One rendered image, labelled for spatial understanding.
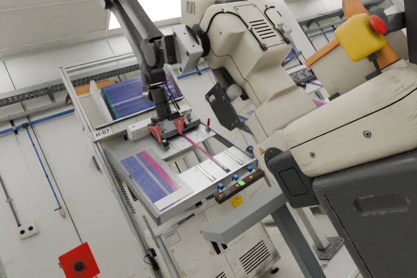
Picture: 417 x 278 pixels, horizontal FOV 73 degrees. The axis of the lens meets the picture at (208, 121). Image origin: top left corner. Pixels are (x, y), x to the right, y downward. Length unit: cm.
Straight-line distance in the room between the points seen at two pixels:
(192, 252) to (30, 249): 194
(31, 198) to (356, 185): 317
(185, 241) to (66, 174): 195
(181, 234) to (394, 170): 145
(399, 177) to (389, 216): 8
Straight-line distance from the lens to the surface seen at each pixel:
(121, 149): 194
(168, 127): 196
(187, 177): 164
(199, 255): 186
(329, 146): 57
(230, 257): 195
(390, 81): 52
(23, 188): 346
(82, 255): 154
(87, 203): 340
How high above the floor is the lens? 81
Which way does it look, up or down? 8 degrees up
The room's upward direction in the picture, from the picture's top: 28 degrees counter-clockwise
